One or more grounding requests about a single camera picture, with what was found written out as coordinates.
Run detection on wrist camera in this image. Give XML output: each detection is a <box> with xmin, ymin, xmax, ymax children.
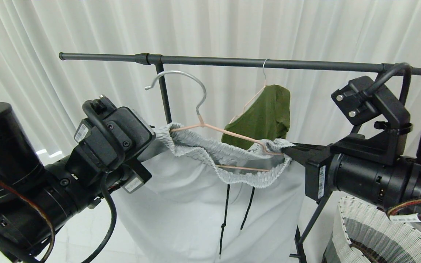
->
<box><xmin>331</xmin><ymin>75</ymin><xmax>413</xmax><ymax>165</ymax></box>
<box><xmin>73</xmin><ymin>96</ymin><xmax>156</xmax><ymax>183</ymax></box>

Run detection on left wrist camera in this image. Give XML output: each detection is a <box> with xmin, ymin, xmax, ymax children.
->
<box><xmin>73</xmin><ymin>96</ymin><xmax>156</xmax><ymax>183</ymax></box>

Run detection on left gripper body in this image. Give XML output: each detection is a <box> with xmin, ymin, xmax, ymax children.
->
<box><xmin>44</xmin><ymin>155</ymin><xmax>152</xmax><ymax>229</ymax></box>

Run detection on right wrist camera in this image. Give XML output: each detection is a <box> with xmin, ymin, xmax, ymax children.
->
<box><xmin>331</xmin><ymin>75</ymin><xmax>413</xmax><ymax>165</ymax></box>

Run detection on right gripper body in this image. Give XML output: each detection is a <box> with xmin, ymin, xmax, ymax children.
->
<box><xmin>305</xmin><ymin>153</ymin><xmax>416</xmax><ymax>210</ymax></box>

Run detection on green long-sleeved shirt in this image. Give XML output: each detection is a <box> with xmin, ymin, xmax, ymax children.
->
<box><xmin>221</xmin><ymin>84</ymin><xmax>291</xmax><ymax>150</ymax></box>

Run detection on black clothes rack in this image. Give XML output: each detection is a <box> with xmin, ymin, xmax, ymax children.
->
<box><xmin>59</xmin><ymin>52</ymin><xmax>421</xmax><ymax>263</ymax></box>

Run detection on white laundry basket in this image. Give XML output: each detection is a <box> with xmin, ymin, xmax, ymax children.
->
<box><xmin>322</xmin><ymin>195</ymin><xmax>421</xmax><ymax>263</ymax></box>

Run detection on pink clothes hanger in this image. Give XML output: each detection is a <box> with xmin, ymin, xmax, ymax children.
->
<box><xmin>145</xmin><ymin>70</ymin><xmax>285</xmax><ymax>172</ymax></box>
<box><xmin>229</xmin><ymin>58</ymin><xmax>270</xmax><ymax>125</ymax></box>

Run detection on pale grey shorts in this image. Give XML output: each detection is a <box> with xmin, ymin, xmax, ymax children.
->
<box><xmin>112</xmin><ymin>122</ymin><xmax>306</xmax><ymax>263</ymax></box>

